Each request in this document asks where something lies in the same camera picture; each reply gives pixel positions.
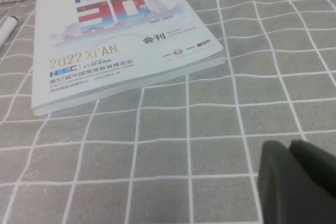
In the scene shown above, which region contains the white HEEC show catalogue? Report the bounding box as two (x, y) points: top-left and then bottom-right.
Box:
(30, 0), (226, 116)

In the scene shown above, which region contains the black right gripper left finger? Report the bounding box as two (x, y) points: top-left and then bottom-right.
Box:
(256, 139), (336, 224)

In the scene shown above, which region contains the grey checked tablecloth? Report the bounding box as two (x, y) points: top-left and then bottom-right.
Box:
(0, 0), (336, 224)

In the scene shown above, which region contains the white marker black cap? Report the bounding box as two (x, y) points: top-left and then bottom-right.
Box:
(0, 16), (18, 49)

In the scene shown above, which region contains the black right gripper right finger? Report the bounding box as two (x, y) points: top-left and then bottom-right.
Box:
(288, 139), (336, 198)

